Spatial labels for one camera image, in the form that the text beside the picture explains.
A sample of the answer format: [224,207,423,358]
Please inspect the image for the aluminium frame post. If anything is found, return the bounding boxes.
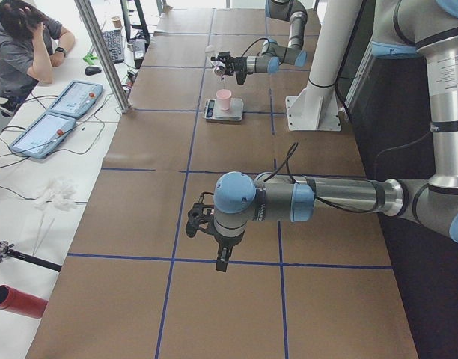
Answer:
[75,0,131,114]

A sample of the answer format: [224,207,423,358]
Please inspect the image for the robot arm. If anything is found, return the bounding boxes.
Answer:
[205,1,308,85]
[185,1,458,272]

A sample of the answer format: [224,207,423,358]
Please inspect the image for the red cylinder tube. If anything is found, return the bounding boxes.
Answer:
[0,285,48,319]

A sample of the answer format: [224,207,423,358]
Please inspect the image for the green plastic clip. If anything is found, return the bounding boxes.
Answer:
[83,52,98,66]

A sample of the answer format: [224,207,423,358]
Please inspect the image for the brown paper coffee cup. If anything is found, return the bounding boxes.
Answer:
[111,16,123,29]

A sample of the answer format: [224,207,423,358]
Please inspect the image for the crumpled white tissue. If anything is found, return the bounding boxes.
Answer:
[34,178,76,211]

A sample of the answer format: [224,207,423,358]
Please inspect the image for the digital kitchen scale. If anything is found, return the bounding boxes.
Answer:
[203,98,244,123]

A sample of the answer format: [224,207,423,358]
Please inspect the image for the blue teach pendant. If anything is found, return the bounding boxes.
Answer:
[9,112,76,159]
[47,81,103,120]

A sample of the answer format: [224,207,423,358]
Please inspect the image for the black keyboard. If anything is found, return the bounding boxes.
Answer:
[101,29,125,64]

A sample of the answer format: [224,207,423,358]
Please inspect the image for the upper blue teach pendant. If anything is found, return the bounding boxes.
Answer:
[47,81,103,120]

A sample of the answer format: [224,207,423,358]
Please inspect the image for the black computer mouse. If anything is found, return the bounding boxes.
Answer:
[85,66,102,76]

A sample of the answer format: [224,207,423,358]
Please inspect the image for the white plastic tweezers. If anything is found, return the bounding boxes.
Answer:
[32,216,55,255]

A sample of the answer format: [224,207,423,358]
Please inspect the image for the glass sauce bottle metal spout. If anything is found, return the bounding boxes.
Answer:
[205,45,226,82]

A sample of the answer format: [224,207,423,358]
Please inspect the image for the pink paper cup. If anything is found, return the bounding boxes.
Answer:
[216,88,232,111]

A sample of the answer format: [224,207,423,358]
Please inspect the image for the black tripod rod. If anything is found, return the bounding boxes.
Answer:
[0,241,62,272]

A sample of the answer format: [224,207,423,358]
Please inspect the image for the seated person grey shirt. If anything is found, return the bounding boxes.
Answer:
[0,1,75,111]

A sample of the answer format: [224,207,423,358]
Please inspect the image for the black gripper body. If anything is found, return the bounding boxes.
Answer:
[216,52,247,76]
[185,191,245,248]

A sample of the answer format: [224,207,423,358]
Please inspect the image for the lower blue teach pendant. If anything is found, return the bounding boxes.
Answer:
[9,112,76,159]

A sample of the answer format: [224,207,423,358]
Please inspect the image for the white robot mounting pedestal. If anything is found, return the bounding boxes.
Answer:
[286,0,363,132]

